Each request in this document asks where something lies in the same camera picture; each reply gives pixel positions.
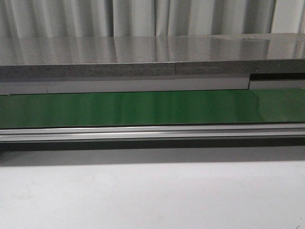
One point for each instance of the green conveyor belt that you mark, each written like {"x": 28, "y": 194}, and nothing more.
{"x": 152, "y": 108}

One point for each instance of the grey stone counter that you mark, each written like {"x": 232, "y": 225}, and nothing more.
{"x": 141, "y": 64}

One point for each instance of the white curtain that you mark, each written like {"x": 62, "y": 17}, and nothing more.
{"x": 120, "y": 18}

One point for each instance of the aluminium conveyor frame rail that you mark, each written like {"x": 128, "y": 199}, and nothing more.
{"x": 154, "y": 132}

